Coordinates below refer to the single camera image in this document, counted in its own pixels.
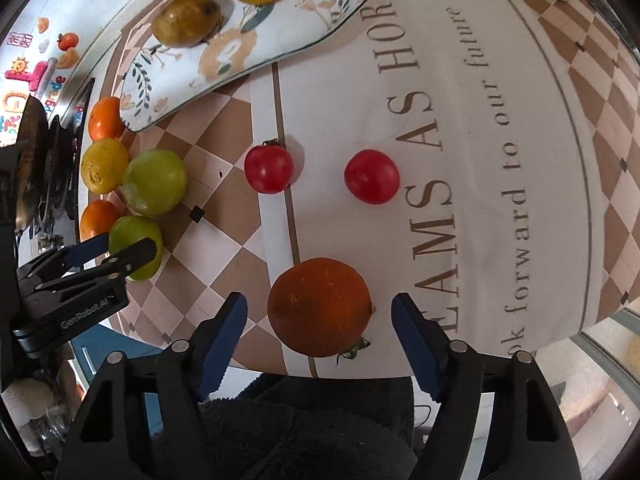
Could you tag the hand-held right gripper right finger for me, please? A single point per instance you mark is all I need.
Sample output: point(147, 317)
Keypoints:
point(415, 345)

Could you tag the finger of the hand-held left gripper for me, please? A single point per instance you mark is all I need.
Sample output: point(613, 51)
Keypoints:
point(135, 256)
point(92, 249)

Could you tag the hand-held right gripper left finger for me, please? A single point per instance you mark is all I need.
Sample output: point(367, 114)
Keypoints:
point(225, 345)

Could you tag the green apple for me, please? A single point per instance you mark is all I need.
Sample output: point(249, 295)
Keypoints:
point(155, 181)
point(132, 230)

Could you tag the small bright orange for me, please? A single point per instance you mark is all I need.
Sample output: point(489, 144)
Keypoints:
point(98, 219)
point(105, 118)

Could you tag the large dark orange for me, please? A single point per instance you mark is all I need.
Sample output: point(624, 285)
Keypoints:
point(320, 306)

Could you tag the small red tomato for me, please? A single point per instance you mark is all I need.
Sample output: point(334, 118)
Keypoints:
point(268, 168)
point(371, 176)

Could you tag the floral oval plate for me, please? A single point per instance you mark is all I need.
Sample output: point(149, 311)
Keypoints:
point(300, 20)

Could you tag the person's left forearm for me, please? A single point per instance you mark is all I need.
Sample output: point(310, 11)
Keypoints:
point(27, 397)

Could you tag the teal cabinet door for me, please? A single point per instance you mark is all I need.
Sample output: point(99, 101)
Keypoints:
point(100, 350)

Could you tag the black gas stove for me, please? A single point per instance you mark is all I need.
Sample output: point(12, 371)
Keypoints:
point(70, 160)

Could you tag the black wok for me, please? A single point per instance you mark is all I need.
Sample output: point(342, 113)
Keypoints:
point(30, 160)

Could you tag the colourful wall stickers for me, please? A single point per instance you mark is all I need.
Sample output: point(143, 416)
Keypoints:
point(30, 75)

